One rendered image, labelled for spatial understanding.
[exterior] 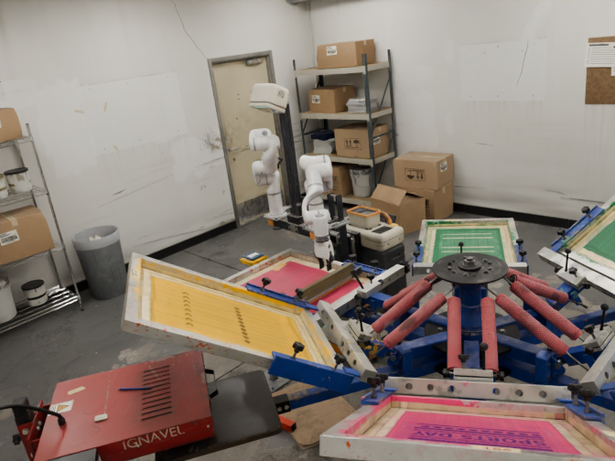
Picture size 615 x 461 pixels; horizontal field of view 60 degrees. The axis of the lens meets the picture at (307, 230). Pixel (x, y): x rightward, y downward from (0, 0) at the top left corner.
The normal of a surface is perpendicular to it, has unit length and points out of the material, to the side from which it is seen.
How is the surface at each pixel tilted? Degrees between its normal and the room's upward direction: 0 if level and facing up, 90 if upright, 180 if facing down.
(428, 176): 90
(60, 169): 90
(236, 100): 90
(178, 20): 90
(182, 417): 0
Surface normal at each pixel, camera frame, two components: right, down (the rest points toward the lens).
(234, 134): 0.70, 0.16
